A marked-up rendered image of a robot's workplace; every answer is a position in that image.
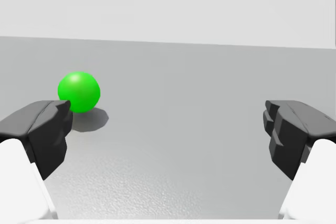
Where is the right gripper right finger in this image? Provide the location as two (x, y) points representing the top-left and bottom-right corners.
(263, 100), (336, 221)

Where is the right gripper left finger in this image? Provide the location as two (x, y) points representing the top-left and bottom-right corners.
(0, 100), (74, 221)

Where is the glossy round ball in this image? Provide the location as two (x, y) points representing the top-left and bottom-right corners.
(57, 71), (101, 114)

